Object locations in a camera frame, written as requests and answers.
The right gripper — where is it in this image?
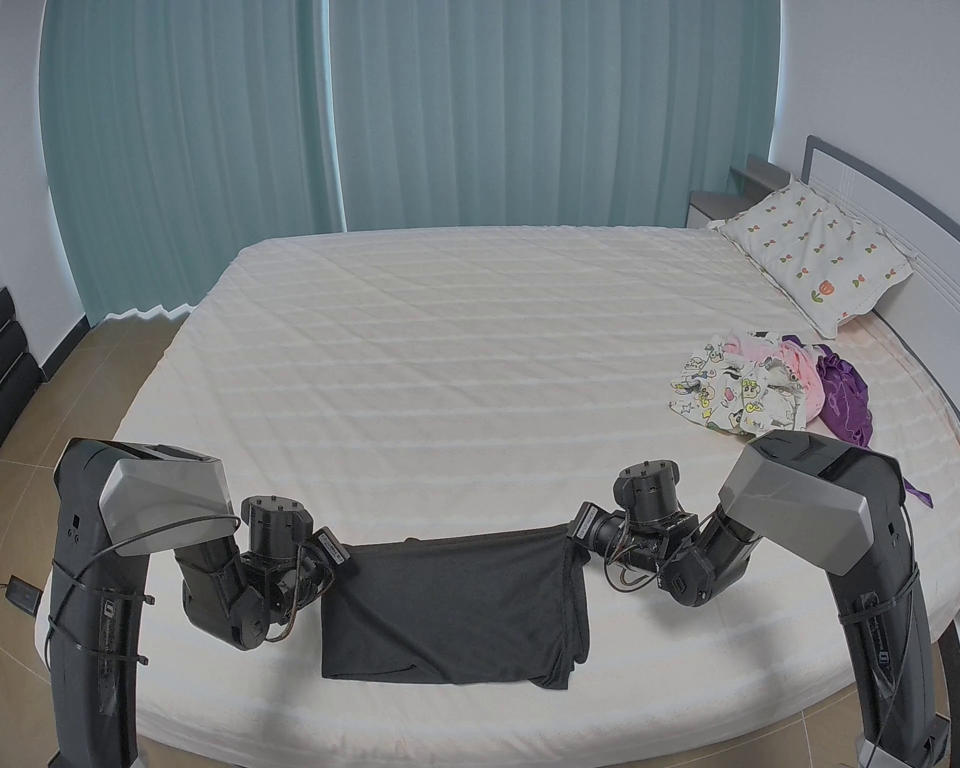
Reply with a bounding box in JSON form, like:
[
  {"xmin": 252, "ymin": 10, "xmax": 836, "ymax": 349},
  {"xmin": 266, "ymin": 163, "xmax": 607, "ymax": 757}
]
[{"xmin": 567, "ymin": 502, "xmax": 630, "ymax": 560}]

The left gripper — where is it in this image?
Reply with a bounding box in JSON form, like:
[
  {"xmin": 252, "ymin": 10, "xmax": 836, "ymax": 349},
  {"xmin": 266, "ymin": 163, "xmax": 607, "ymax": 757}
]
[{"xmin": 296, "ymin": 527, "xmax": 354, "ymax": 601}]

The black T-shirt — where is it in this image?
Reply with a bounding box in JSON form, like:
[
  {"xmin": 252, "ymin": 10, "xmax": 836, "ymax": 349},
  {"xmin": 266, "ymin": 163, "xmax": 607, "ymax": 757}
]
[{"xmin": 321, "ymin": 523, "xmax": 594, "ymax": 691}]

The bed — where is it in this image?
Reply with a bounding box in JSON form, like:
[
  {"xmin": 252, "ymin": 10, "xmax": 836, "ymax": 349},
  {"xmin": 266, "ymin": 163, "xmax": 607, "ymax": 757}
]
[{"xmin": 112, "ymin": 135, "xmax": 960, "ymax": 759}]

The white printed pyjama top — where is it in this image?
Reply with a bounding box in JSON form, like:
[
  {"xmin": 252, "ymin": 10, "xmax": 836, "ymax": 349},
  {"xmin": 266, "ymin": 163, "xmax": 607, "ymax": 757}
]
[{"xmin": 669, "ymin": 339, "xmax": 811, "ymax": 436}]

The pink garment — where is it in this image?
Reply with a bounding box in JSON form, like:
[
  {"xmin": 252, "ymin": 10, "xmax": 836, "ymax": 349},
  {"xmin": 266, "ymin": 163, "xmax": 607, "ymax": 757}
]
[{"xmin": 723, "ymin": 330, "xmax": 826, "ymax": 425}]

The purple garment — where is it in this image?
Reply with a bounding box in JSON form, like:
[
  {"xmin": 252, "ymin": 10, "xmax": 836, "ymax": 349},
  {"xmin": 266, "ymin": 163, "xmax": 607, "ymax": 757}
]
[{"xmin": 806, "ymin": 341, "xmax": 937, "ymax": 510}]

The black power adapter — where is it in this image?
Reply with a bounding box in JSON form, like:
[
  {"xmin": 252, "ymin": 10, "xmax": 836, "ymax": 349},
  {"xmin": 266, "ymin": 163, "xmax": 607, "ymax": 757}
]
[{"xmin": 3, "ymin": 576, "xmax": 44, "ymax": 618}]

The grey bedside table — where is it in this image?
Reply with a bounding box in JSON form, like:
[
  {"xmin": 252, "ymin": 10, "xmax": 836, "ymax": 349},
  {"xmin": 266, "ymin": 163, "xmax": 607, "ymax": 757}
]
[{"xmin": 688, "ymin": 153, "xmax": 792, "ymax": 230}]

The white printed pillow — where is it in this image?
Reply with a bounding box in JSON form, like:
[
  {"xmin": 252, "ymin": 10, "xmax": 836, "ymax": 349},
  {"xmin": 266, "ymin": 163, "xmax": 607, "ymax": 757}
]
[{"xmin": 708, "ymin": 178, "xmax": 915, "ymax": 340}]

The blue-green curtain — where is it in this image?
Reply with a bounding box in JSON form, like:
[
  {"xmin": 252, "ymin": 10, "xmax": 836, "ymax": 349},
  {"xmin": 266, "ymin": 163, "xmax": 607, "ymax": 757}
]
[
  {"xmin": 326, "ymin": 0, "xmax": 781, "ymax": 230},
  {"xmin": 41, "ymin": 0, "xmax": 346, "ymax": 321}
]

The black cable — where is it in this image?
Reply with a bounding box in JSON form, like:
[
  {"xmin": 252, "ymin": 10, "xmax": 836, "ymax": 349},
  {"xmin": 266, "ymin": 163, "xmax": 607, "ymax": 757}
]
[
  {"xmin": 264, "ymin": 592, "xmax": 305, "ymax": 644},
  {"xmin": 603, "ymin": 561, "xmax": 663, "ymax": 595},
  {"xmin": 45, "ymin": 513, "xmax": 243, "ymax": 654}
]

